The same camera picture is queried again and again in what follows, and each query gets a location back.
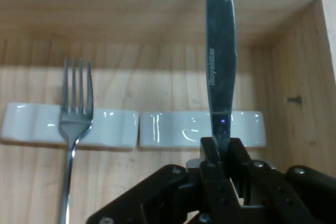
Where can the white ceramic cutlery rest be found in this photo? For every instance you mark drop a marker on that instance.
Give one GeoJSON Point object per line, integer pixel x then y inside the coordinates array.
{"type": "Point", "coordinates": [170, 129]}
{"type": "Point", "coordinates": [34, 124]}

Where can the steel table knife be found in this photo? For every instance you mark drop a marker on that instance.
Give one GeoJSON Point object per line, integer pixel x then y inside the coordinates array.
{"type": "Point", "coordinates": [220, 51]}

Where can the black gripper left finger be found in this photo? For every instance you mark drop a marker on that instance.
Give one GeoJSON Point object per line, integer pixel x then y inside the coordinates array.
{"type": "Point", "coordinates": [147, 197]}

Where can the steel fork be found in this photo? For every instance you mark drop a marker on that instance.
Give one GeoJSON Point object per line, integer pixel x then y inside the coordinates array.
{"type": "Point", "coordinates": [76, 121]}

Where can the wooden drawer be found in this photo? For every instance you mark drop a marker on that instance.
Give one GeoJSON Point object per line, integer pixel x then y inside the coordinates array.
{"type": "Point", "coordinates": [144, 77]}

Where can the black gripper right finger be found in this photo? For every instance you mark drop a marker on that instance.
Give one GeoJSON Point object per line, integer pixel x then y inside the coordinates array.
{"type": "Point", "coordinates": [288, 197]}

